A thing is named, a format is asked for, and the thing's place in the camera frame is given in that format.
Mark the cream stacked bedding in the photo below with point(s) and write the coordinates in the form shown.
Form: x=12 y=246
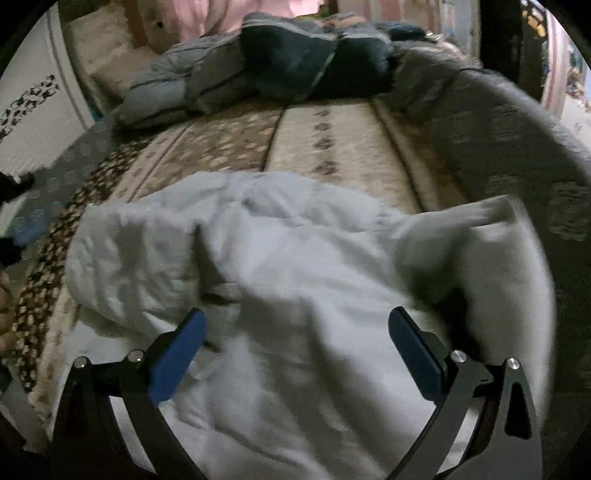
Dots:
x=104 y=56

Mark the person's left hand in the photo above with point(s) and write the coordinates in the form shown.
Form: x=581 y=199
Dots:
x=8 y=336

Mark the pink window curtain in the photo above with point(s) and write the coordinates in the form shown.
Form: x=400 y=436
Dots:
x=185 y=19

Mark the beige floral patterned blanket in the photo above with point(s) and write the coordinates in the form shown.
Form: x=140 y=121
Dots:
x=364 y=145

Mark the light blue puffy jacket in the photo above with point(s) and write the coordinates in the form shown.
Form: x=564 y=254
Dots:
x=297 y=279

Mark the dark navy striped quilt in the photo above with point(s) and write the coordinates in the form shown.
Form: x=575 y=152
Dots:
x=340 y=56

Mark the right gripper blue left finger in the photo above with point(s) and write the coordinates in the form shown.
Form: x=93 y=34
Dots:
x=86 y=436

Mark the grey blue folded quilt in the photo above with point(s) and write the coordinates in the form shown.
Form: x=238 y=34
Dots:
x=199 y=76

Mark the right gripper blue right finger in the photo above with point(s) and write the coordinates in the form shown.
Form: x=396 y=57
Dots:
x=505 y=442

